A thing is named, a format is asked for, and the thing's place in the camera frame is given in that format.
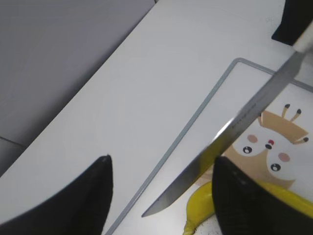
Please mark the black knife stand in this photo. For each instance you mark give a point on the black knife stand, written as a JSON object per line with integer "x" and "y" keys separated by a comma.
{"x": 297, "y": 15}

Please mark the yellow plastic banana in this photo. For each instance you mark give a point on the yellow plastic banana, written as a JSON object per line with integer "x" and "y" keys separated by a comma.
{"x": 200, "y": 205}

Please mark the white grey-rimmed cutting board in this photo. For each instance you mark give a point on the white grey-rimmed cutting board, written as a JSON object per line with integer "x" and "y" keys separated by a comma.
{"x": 223, "y": 139}

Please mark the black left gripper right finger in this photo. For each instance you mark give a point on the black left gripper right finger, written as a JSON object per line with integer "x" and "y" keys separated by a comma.
{"x": 243, "y": 207}

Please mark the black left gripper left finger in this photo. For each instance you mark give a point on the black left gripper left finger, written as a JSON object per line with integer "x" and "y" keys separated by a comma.
{"x": 81, "y": 208}

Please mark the white-handled kitchen knife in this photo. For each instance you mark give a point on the white-handled kitchen knife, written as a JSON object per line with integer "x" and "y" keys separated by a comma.
{"x": 276, "y": 84}

